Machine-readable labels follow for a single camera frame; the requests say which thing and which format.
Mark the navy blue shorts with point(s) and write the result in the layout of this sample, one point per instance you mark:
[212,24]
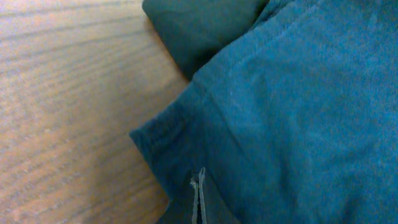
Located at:
[294,122]

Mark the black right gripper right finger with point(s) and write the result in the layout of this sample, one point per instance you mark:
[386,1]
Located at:
[201,178]

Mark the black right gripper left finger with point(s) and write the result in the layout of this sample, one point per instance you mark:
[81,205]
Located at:
[194,182]

